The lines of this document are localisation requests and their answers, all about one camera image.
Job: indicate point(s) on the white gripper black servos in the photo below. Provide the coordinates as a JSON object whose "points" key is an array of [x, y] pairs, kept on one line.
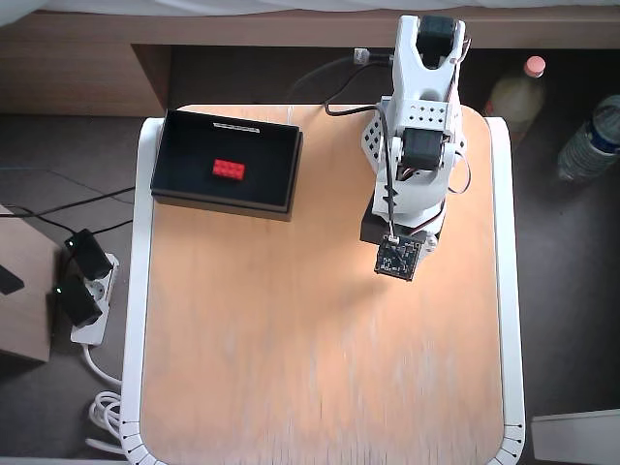
{"points": [[372, 228]]}

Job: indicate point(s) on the red lego block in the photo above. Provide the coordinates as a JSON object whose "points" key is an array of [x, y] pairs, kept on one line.
{"points": [[228, 169]]}

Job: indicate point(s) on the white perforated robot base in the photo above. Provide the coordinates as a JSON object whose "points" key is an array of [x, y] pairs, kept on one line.
{"points": [[372, 138]]}

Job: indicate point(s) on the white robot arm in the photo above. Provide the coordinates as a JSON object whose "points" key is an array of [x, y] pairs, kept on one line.
{"points": [[412, 72]]}

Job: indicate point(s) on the black rectangular bin box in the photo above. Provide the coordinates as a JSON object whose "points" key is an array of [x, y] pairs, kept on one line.
{"points": [[271, 194]]}

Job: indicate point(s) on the yellow juice bottle pink cap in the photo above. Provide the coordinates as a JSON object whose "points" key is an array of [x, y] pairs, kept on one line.
{"points": [[516, 102]]}

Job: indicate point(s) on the clear plastic water bottle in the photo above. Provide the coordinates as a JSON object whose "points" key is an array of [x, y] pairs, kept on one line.
{"points": [[586, 145]]}

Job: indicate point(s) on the white box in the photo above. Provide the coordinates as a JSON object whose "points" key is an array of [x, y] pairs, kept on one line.
{"points": [[576, 436]]}

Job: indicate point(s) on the white bedsheet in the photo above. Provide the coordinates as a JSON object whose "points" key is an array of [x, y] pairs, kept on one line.
{"points": [[290, 4]]}

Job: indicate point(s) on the black power adapter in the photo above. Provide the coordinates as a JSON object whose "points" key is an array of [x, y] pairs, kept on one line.
{"points": [[77, 300], [89, 254]]}

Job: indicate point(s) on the white power strip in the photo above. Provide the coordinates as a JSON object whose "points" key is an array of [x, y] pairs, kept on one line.
{"points": [[92, 334]]}

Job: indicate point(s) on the brown cardboard box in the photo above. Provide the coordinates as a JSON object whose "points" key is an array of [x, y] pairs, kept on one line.
{"points": [[24, 319]]}

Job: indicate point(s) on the black flat object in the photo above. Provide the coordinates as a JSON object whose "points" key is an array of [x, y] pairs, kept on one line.
{"points": [[9, 281]]}

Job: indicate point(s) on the bare camera circuit board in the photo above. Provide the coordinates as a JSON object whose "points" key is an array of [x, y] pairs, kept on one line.
{"points": [[397, 259]]}

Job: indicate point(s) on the brown wooden bed frame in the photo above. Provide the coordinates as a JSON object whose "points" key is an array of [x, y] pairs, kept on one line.
{"points": [[72, 72]]}

